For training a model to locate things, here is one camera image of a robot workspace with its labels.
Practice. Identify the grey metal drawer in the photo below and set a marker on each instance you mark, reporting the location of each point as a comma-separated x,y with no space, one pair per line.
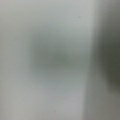
103,93

